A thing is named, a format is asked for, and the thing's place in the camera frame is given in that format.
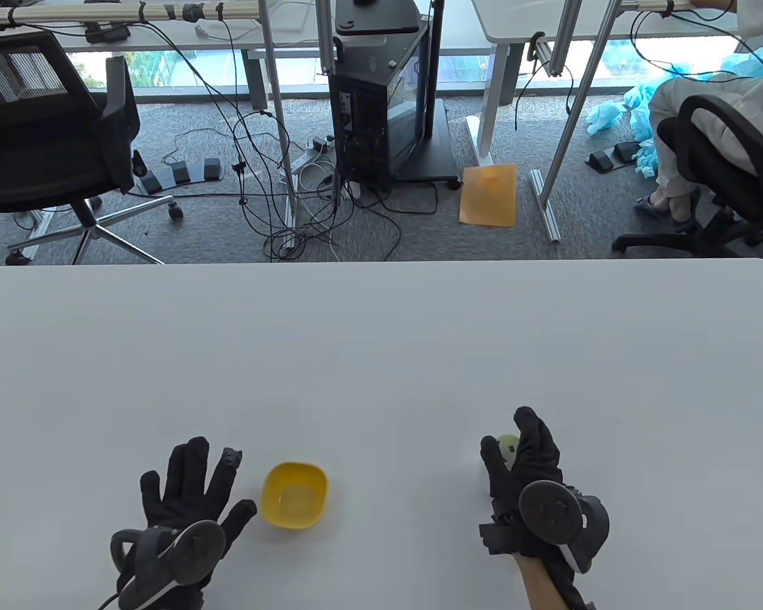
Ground person's right hand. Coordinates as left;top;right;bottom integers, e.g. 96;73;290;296
480;407;563;558

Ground person's left hand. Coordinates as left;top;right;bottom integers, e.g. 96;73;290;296
141;436;258;560

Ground small yellow dish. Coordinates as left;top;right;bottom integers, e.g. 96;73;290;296
260;462;329;529

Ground person's right forearm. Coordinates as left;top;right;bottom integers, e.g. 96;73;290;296
514;552;586;610

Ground black right wrist controller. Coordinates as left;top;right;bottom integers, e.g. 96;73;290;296
519;481;611;574

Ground black wrist controller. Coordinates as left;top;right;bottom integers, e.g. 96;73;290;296
109;520;226;610
519;481;611;574

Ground black left wrist controller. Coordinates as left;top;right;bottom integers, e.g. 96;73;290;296
109;520;226;610

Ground orange sheet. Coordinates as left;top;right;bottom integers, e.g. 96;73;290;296
459;164;518;227

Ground black foot pedal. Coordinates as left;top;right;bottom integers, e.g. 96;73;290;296
585;141;643;173

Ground grey triple foot pedal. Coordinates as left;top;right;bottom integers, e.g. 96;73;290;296
132;151;223;195

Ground black armrest office chair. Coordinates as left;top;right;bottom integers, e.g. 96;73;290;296
612;94;763;255

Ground white power strip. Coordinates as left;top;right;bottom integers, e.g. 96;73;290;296
291;135;338;171

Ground black mesh office chair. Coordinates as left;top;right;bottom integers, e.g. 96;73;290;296
0;30;185;266

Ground pile of blue plastic bags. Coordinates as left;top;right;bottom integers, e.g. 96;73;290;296
586;44;763;177

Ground black computer tower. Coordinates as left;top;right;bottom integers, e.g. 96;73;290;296
328;19;433;194

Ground white desk with grey leg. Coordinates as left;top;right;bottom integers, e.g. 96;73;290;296
0;0;334;110

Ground tangled black floor cables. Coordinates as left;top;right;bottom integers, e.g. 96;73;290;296
232;108;443;262

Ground aluminium frame with number tag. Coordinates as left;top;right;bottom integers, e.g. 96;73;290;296
529;0;738;243

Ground plain aluminium frame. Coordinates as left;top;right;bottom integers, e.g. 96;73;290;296
258;0;338;250

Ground aluminium rail with black clamps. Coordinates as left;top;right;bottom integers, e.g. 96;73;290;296
0;0;261;29

